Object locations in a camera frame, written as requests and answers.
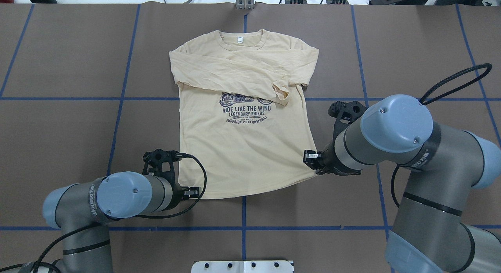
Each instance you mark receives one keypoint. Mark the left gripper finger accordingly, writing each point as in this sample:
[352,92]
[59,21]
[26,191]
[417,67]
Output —
[190,192]

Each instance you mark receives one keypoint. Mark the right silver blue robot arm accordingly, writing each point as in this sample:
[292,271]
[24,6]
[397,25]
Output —
[445,163]

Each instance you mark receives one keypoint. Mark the cream long sleeve shirt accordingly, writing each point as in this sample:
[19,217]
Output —
[242,111]

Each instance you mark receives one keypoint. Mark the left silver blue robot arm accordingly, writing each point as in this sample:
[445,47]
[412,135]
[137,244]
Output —
[83,212]

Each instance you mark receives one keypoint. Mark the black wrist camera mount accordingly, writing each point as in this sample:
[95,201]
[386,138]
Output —
[345,114]

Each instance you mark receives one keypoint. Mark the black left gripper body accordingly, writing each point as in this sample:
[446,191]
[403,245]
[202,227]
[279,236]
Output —
[176,194]

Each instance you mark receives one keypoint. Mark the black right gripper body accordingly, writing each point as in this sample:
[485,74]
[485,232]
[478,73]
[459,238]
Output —
[325,162]

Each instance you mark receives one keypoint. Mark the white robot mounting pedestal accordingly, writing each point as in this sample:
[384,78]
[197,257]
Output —
[244,266]

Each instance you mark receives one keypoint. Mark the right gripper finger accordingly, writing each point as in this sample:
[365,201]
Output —
[312,159]

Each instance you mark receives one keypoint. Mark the aluminium frame post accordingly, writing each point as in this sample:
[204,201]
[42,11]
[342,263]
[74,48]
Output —
[245,4]

